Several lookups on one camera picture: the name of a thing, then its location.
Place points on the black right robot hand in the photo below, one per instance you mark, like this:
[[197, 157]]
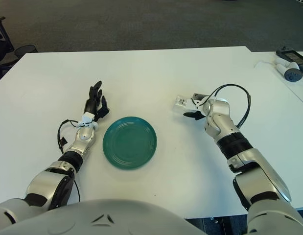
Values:
[[196, 104]]

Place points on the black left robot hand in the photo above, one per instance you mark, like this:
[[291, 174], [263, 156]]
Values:
[[91, 105]]

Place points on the clear bottle with blue cap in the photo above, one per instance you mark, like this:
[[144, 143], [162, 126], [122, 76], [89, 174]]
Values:
[[179, 102]]

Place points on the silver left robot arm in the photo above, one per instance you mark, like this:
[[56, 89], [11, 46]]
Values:
[[85, 137]]

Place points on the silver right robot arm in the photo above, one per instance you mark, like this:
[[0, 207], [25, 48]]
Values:
[[239, 144]]

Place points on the green ribbed plate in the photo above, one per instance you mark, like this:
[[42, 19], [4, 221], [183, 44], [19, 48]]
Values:
[[130, 143]]

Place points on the black mesh wastebasket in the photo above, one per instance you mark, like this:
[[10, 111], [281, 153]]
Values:
[[25, 51]]

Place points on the white handheld controller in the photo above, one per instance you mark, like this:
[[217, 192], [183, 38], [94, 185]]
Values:
[[292, 74]]

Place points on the black handheld remote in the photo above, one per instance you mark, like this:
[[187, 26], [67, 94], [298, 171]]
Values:
[[292, 56]]

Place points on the black office chair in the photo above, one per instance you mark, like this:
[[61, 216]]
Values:
[[0, 46]]

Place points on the grey robot torso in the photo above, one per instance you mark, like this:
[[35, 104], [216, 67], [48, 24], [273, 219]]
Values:
[[104, 218]]

